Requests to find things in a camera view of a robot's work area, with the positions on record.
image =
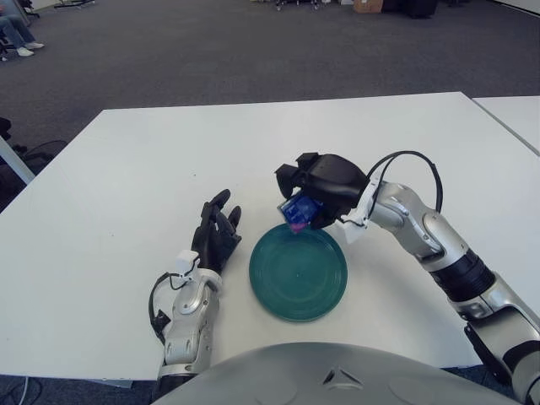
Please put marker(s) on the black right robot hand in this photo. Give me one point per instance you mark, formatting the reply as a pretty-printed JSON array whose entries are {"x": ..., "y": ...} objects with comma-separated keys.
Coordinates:
[{"x": 333, "y": 181}]

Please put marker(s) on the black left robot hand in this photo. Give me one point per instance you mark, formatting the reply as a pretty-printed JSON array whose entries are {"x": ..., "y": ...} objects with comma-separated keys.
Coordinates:
[{"x": 213, "y": 242}]

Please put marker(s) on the blue gum pack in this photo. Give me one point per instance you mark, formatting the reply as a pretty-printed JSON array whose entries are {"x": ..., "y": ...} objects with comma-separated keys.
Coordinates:
[{"x": 299, "y": 208}]

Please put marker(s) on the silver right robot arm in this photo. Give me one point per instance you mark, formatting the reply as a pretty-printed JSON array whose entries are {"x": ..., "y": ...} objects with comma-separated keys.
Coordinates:
[{"x": 422, "y": 219}]

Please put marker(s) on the green round plate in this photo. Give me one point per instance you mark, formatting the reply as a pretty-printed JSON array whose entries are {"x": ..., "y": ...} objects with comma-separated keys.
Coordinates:
[{"x": 299, "y": 278}]

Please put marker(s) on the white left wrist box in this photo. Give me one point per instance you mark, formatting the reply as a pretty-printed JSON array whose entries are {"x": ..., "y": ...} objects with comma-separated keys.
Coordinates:
[{"x": 185, "y": 259}]

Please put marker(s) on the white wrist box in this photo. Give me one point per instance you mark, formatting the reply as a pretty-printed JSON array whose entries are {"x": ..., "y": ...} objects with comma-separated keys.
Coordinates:
[
  {"x": 185, "y": 259},
  {"x": 352, "y": 231}
]

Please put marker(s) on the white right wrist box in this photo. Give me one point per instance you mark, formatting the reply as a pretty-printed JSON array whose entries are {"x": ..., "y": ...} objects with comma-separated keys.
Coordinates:
[{"x": 352, "y": 231}]

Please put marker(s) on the grey robot torso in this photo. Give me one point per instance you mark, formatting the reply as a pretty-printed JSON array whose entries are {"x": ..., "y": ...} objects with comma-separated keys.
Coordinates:
[{"x": 295, "y": 379}]

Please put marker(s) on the brown cardboard box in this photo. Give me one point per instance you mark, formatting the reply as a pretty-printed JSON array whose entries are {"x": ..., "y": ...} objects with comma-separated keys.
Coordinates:
[{"x": 367, "y": 5}]

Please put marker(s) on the black chair wheel base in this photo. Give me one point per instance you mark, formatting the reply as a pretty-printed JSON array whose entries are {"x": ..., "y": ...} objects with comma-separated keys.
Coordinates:
[{"x": 295, "y": 5}]

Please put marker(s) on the black cabinet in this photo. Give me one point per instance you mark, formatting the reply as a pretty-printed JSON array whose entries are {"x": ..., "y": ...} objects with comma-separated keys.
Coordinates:
[{"x": 413, "y": 8}]

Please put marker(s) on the white table leg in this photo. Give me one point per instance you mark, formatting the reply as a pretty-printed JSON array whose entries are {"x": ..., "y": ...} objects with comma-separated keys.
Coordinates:
[{"x": 17, "y": 164}]

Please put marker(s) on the black office chair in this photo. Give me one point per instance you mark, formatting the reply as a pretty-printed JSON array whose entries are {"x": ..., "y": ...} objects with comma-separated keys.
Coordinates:
[{"x": 5, "y": 125}]

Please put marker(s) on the seated person in jeans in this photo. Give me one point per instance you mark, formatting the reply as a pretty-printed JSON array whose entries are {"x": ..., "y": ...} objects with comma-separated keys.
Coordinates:
[{"x": 17, "y": 30}]

